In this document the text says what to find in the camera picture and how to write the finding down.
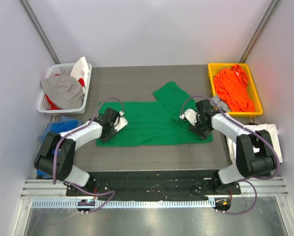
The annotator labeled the green t-shirt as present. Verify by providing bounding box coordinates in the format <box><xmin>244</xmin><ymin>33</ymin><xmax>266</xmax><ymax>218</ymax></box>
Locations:
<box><xmin>96</xmin><ymin>82</ymin><xmax>213</xmax><ymax>147</ymax></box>

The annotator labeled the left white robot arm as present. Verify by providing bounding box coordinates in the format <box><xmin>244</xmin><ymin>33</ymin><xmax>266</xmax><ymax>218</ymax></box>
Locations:
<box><xmin>34</xmin><ymin>108</ymin><xmax>128</xmax><ymax>196</ymax></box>

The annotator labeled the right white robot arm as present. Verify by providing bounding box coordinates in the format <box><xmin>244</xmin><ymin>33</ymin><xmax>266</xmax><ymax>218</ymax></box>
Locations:
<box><xmin>180</xmin><ymin>99</ymin><xmax>280</xmax><ymax>194</ymax></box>

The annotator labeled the grey cloth in bin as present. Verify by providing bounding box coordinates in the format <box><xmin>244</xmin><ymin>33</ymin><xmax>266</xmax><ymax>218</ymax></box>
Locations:
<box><xmin>211</xmin><ymin>95</ymin><xmax>231</xmax><ymax>112</ymax></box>

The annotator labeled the blue checked shirt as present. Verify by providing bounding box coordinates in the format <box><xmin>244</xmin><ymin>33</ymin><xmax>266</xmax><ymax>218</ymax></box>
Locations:
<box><xmin>35</xmin><ymin>116</ymin><xmax>84</xmax><ymax>179</ymax></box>

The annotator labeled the orange t-shirt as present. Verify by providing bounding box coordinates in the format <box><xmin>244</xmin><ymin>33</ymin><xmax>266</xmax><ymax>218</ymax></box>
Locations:
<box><xmin>213</xmin><ymin>64</ymin><xmax>255</xmax><ymax>112</ymax></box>

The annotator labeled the beige grey shirt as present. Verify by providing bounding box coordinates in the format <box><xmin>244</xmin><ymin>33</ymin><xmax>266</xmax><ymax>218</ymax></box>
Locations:
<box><xmin>40</xmin><ymin>75</ymin><xmax>85</xmax><ymax>110</ymax></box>

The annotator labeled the white cloth in basket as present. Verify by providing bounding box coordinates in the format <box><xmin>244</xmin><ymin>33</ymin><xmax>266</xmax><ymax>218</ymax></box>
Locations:
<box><xmin>70</xmin><ymin>57</ymin><xmax>89</xmax><ymax>84</ymax></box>

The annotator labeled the yellow plastic bin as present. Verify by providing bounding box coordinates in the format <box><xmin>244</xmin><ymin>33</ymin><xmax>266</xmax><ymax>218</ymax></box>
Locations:
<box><xmin>208</xmin><ymin>63</ymin><xmax>263</xmax><ymax>118</ymax></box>

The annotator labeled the white perforated basket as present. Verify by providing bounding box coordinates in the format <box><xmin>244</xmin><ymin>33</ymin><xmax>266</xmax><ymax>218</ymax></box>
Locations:
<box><xmin>37</xmin><ymin>63</ymin><xmax>92</xmax><ymax>115</ymax></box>

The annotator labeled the white folded shirt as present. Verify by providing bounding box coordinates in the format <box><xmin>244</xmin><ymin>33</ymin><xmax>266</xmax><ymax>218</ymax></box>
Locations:
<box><xmin>226</xmin><ymin>123</ymin><xmax>283</xmax><ymax>164</ymax></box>

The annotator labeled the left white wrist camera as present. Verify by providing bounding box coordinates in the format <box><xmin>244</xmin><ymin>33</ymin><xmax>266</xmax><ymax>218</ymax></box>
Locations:
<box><xmin>113</xmin><ymin>111</ymin><xmax>128</xmax><ymax>132</ymax></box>

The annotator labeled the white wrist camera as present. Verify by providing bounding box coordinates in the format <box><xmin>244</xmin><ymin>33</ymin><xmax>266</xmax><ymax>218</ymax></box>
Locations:
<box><xmin>179</xmin><ymin>109</ymin><xmax>199</xmax><ymax>126</ymax></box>
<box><xmin>113</xmin><ymin>111</ymin><xmax>128</xmax><ymax>132</ymax></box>

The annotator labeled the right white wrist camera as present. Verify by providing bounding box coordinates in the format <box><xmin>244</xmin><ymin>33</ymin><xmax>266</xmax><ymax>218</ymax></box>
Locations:
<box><xmin>179</xmin><ymin>109</ymin><xmax>199</xmax><ymax>126</ymax></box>

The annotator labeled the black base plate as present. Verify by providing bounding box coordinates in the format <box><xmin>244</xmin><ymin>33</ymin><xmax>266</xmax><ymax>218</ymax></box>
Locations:
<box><xmin>65</xmin><ymin>167</ymin><xmax>242</xmax><ymax>202</ymax></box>

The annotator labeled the slotted cable duct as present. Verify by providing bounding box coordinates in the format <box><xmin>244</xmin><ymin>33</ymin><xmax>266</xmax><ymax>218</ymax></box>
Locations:
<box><xmin>31</xmin><ymin>198</ymin><xmax>215</xmax><ymax>209</ymax></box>

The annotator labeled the right aluminium corner rail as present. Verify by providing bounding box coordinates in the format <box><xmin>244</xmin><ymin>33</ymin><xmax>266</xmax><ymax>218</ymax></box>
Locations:
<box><xmin>239</xmin><ymin>0</ymin><xmax>281</xmax><ymax>63</ymax></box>

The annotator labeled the aluminium corner rail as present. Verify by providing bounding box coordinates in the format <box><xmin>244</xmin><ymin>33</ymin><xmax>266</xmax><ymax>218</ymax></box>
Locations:
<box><xmin>239</xmin><ymin>0</ymin><xmax>281</xmax><ymax>63</ymax></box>
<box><xmin>19</xmin><ymin>0</ymin><xmax>60</xmax><ymax>64</ymax></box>

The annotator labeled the left aluminium corner rail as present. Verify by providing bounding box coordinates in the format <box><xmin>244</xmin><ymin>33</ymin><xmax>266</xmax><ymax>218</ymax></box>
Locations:
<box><xmin>19</xmin><ymin>0</ymin><xmax>60</xmax><ymax>64</ymax></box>

